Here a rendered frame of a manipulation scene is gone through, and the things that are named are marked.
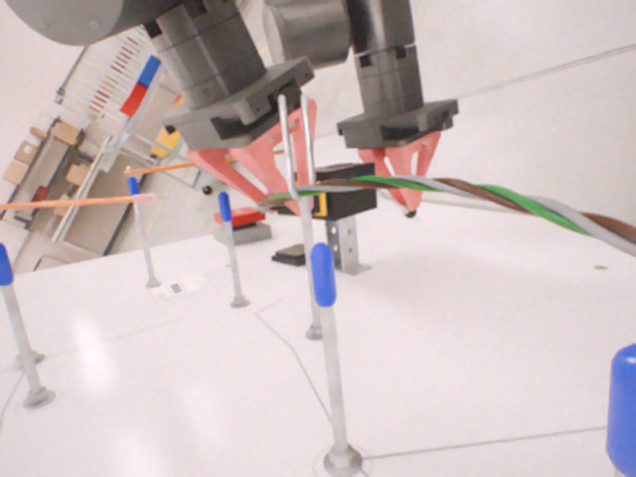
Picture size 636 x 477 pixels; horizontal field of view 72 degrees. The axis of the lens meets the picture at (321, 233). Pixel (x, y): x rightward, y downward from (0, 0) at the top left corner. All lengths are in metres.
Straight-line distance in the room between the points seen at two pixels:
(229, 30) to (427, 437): 0.24
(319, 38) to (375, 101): 0.08
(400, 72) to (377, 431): 0.30
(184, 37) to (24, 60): 8.41
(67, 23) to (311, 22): 0.21
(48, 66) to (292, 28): 8.34
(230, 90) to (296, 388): 0.17
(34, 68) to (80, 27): 8.43
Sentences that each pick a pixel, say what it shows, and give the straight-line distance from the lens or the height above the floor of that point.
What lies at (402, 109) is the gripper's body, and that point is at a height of 1.10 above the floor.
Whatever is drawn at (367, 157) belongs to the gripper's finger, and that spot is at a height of 1.08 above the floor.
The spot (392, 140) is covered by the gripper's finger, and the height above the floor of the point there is 1.09.
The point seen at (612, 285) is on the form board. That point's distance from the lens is 0.36.
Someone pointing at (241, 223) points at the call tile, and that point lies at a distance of 0.52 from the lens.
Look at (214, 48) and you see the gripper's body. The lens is 0.28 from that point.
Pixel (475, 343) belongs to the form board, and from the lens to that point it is 0.26.
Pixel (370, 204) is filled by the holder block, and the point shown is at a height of 1.09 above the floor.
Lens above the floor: 1.31
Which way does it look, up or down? 31 degrees down
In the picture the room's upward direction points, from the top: 61 degrees counter-clockwise
